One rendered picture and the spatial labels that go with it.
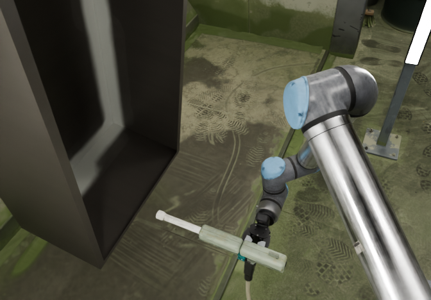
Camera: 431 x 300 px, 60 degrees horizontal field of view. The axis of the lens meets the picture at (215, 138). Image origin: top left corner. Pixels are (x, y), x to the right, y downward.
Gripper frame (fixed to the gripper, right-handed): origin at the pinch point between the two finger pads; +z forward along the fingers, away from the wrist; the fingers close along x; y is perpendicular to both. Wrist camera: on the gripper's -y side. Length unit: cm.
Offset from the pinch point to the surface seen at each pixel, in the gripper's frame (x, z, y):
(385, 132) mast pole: -42, -118, 21
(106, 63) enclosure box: 75, -34, -38
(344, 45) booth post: -4, -200, 15
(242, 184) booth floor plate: 23, -64, 40
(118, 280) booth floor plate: 57, 6, 51
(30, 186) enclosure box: 57, 26, -37
